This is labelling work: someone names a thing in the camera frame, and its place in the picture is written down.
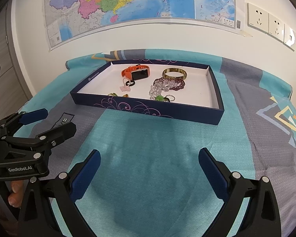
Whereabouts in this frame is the green bead gold chain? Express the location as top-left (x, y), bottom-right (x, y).
top-left (107, 91), bottom-right (130, 99)

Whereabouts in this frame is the black ring pink charm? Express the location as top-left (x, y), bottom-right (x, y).
top-left (120, 78), bottom-right (136, 92)

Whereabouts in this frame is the orange smart watch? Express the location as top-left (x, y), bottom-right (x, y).
top-left (121, 64), bottom-right (150, 81)

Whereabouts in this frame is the clear crystal bead bracelet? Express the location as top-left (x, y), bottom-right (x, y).
top-left (148, 80), bottom-right (176, 101)

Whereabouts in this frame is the green pendant black cord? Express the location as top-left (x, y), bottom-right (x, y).
top-left (154, 94), bottom-right (170, 103)

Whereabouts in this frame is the dark purple beaded bracelet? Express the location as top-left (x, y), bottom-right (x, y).
top-left (153, 76), bottom-right (187, 92)

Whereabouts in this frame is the tortoiseshell bangle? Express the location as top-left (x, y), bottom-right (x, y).
top-left (162, 67), bottom-right (187, 80)

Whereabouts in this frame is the person's left hand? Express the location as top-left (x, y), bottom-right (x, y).
top-left (8, 180), bottom-right (24, 208)

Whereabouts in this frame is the wooden wardrobe door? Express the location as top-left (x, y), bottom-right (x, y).
top-left (0, 0), bottom-right (32, 120)

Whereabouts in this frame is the teal grey bed sheet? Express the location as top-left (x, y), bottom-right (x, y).
top-left (16, 49), bottom-right (296, 236)

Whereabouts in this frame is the navy blue tray box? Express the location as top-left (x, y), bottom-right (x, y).
top-left (70, 59), bottom-right (225, 125)

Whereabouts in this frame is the colourful wall map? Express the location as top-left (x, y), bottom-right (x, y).
top-left (44, 0), bottom-right (245, 48)

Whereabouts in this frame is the white wall switch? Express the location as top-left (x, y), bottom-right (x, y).
top-left (283, 24), bottom-right (296, 51)

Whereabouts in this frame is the white wall socket panel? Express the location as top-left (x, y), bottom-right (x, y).
top-left (247, 3), bottom-right (269, 34)

